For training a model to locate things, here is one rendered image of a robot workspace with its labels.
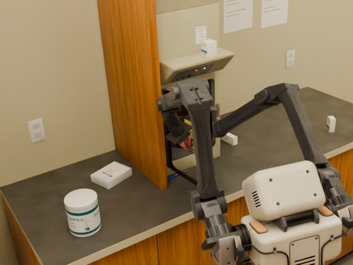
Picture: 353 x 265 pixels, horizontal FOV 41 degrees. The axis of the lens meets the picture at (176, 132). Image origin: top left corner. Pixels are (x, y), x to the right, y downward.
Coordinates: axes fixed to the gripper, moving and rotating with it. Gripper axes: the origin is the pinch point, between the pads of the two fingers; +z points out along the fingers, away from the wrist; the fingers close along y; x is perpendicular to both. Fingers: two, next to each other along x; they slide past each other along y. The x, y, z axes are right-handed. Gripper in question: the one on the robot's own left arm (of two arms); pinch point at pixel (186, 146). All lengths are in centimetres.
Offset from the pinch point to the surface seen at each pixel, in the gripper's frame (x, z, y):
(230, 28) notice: -60, 12, -82
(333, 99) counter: -27, 81, -113
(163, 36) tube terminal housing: -22.1, -34.5, -23.4
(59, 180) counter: -53, 9, 45
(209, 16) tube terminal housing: -20, -28, -47
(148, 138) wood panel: -22.9, 1.6, 5.3
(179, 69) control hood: -10.7, -24.5, -17.8
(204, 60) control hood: -10.2, -19.9, -30.0
